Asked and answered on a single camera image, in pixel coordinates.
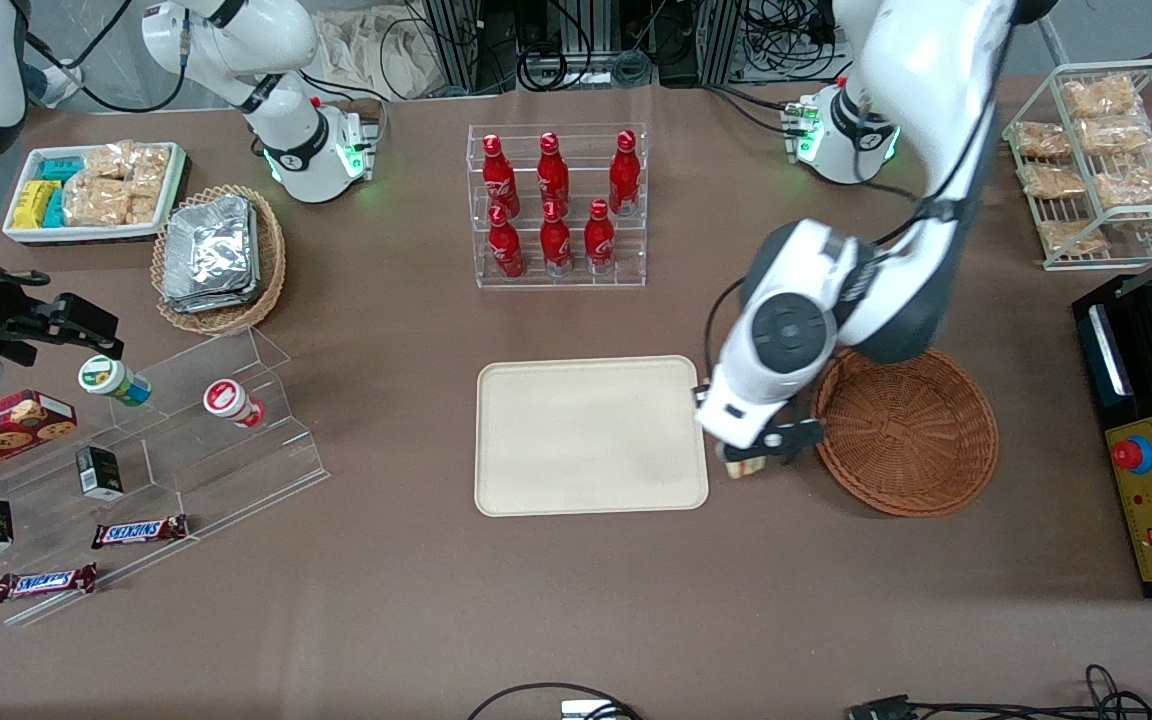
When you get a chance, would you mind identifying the brown round wicker basket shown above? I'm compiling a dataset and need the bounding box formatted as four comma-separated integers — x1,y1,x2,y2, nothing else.
812,346,1000,518

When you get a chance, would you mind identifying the cream plastic tray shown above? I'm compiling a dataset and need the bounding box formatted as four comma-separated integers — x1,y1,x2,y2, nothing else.
475,355,711,518

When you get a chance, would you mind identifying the light wicker basket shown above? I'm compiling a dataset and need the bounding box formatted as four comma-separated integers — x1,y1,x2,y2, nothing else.
151,185,287,336

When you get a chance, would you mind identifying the green lid yogurt cup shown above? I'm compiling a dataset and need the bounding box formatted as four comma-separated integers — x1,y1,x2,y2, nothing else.
78,355,152,407

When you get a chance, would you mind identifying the white rectangular snack bin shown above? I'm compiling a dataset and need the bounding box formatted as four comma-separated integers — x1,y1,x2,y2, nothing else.
2,142,188,245

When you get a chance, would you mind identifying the foil wrapped pack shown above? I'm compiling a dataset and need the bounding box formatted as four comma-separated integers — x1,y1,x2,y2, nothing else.
161,268,262,314
168,196,255,291

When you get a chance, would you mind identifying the yellow snack packet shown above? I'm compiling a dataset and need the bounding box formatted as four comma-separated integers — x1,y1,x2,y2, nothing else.
13,180,62,229

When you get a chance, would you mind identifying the red lid yogurt cup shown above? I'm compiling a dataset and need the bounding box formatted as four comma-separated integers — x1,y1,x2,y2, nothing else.
203,378,265,429

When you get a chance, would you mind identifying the clear acrylic stepped stand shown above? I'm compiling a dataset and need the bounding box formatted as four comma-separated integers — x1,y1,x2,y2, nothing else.
0,325,330,629

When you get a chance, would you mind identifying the Snickers chocolate bar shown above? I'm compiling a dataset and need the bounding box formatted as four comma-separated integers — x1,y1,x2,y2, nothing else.
0,563,99,603
91,514,189,550

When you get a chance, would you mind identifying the clear acrylic bottle rack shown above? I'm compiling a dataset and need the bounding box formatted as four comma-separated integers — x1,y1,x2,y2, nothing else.
467,123,649,291

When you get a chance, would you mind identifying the red cola bottle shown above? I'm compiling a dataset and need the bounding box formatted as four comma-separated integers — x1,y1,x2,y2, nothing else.
488,204,525,280
584,198,616,273
481,134,520,216
540,200,573,277
608,129,641,217
536,131,571,213

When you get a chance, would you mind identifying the bagged crispy snack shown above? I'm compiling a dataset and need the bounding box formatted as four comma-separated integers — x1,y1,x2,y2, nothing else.
1039,220,1107,256
1076,115,1152,153
1014,121,1074,159
1021,163,1087,200
1094,150,1152,216
1061,74,1140,121

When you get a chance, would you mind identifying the beige cloth bag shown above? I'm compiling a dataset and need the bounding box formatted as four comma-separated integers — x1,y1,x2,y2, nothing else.
311,5,437,101

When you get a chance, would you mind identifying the black machine yellow panel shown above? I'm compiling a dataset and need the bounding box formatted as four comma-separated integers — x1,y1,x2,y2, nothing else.
1072,274,1152,601

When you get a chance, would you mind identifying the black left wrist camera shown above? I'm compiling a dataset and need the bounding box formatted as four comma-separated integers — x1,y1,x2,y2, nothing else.
764,418,826,451

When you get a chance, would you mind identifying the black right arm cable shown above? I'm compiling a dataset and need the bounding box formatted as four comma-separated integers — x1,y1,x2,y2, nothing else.
24,0,187,114

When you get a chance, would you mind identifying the black looped cable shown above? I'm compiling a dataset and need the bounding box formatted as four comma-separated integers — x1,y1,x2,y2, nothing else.
466,682,645,720

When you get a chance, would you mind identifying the black cable bundle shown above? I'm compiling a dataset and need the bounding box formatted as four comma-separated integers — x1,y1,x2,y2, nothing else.
516,0,837,93

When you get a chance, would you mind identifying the black tangled cable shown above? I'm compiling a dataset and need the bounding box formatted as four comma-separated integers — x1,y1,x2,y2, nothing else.
846,663,1152,720

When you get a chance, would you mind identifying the aluminium frame post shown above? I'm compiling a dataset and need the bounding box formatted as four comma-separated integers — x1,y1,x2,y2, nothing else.
424,0,482,96

